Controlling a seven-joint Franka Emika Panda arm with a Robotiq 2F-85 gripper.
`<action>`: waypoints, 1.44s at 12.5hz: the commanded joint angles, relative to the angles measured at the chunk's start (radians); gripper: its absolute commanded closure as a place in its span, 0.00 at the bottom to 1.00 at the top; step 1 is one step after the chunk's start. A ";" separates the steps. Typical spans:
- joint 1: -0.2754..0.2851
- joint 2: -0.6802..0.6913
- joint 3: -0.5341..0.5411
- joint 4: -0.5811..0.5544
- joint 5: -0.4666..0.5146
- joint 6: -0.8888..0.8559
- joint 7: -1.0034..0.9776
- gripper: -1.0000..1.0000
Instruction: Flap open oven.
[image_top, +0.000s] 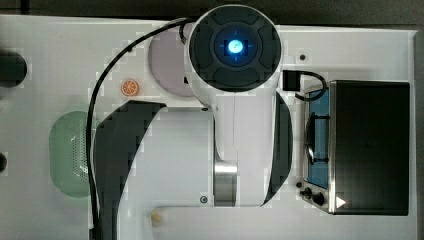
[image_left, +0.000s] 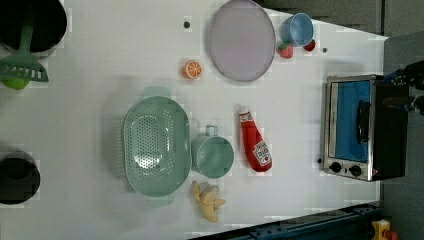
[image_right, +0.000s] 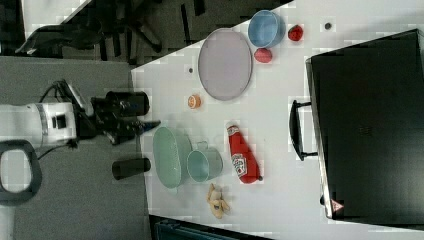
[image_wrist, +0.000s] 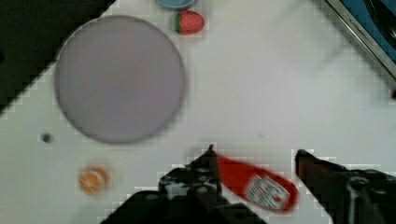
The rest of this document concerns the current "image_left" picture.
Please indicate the black silver toaster oven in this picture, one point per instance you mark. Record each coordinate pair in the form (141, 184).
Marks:
(365, 133)

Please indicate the green plastic mug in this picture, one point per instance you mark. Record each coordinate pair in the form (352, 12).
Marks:
(212, 155)

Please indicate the toy orange half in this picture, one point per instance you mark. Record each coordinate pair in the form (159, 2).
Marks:
(192, 70)

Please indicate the red ketchup bottle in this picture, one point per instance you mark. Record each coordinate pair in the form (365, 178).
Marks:
(256, 149)

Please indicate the green perforated colander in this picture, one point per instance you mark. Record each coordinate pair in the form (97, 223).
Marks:
(156, 146)

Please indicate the peeled toy banana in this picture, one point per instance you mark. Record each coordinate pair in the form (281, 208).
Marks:
(208, 201)

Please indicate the lilac oval plate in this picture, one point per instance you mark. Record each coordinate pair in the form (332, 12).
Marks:
(242, 40)

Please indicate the toy strawberry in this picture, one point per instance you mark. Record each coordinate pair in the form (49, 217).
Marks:
(285, 50)

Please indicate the small red toy fruit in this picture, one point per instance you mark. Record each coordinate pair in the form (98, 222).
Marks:
(311, 46)

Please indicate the blue plastic cup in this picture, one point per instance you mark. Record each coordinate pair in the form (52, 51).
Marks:
(297, 30)

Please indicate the large black utensil pot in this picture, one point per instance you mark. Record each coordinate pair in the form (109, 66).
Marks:
(50, 25)

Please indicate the yellow red emergency button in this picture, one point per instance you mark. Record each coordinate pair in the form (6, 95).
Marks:
(383, 231)

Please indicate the green slotted spatula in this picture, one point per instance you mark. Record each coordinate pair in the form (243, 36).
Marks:
(21, 67)

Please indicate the blue metal table frame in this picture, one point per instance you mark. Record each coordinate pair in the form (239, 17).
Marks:
(350, 223)

